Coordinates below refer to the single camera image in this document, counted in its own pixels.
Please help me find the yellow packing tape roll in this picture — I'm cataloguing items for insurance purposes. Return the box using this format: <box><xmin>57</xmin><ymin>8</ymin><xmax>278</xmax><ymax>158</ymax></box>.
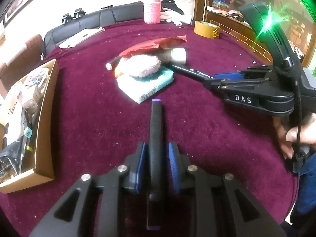
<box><xmin>194</xmin><ymin>20</ymin><xmax>221</xmax><ymax>39</ymax></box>

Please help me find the black marker purple cap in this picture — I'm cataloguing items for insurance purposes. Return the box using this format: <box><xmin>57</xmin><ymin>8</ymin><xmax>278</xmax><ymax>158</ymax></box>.
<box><xmin>146</xmin><ymin>99</ymin><xmax>163</xmax><ymax>230</ymax></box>

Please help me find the white cloth bundle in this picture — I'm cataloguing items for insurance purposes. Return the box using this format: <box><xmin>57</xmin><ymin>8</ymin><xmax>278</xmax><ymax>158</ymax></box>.
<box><xmin>160</xmin><ymin>8</ymin><xmax>191</xmax><ymax>26</ymax></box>

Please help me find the person's right hand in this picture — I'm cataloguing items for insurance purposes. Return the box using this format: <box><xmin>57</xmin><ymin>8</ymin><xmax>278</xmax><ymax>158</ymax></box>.
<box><xmin>272</xmin><ymin>113</ymin><xmax>316</xmax><ymax>159</ymax></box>

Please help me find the white green printed box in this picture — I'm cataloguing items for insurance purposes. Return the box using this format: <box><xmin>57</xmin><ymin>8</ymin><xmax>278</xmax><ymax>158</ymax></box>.
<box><xmin>117</xmin><ymin>67</ymin><xmax>174</xmax><ymax>104</ymax></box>

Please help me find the wooden side shelf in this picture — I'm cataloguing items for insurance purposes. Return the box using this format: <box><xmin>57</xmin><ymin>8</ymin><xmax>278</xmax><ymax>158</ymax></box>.
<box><xmin>193</xmin><ymin>0</ymin><xmax>315</xmax><ymax>67</ymax></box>

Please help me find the black leather headboard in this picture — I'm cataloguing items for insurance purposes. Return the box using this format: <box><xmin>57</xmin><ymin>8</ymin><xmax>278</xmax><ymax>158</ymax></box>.
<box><xmin>43</xmin><ymin>0</ymin><xmax>185</xmax><ymax>55</ymax></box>

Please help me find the red foil snack packet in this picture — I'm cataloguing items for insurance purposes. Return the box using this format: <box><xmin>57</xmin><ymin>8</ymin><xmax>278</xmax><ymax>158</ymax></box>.
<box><xmin>118</xmin><ymin>35</ymin><xmax>187</xmax><ymax>58</ymax></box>

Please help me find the white open notebook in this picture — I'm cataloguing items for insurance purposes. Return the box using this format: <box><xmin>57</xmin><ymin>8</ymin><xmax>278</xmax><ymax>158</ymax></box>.
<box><xmin>59</xmin><ymin>27</ymin><xmax>104</xmax><ymax>49</ymax></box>

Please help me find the brown cardboard box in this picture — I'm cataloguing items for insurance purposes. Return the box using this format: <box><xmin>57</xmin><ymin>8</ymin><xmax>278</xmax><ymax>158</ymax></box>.
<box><xmin>1</xmin><ymin>59</ymin><xmax>59</xmax><ymax>194</ymax></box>

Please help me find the brown armchair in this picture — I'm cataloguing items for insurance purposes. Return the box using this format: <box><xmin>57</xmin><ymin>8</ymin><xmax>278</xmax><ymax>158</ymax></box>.
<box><xmin>1</xmin><ymin>34</ymin><xmax>43</xmax><ymax>97</ymax></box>

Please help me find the black marker white cap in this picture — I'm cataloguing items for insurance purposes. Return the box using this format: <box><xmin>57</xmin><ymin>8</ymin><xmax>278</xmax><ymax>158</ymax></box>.
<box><xmin>166</xmin><ymin>63</ymin><xmax>214</xmax><ymax>82</ymax></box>

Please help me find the pink knitted sleeve bottle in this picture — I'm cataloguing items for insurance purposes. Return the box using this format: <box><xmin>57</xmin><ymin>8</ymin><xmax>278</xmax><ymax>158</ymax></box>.
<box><xmin>142</xmin><ymin>0</ymin><xmax>161</xmax><ymax>24</ymax></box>

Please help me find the white tube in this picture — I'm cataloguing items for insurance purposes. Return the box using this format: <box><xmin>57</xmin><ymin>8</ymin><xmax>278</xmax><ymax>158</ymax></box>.
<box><xmin>158</xmin><ymin>48</ymin><xmax>186</xmax><ymax>65</ymax></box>

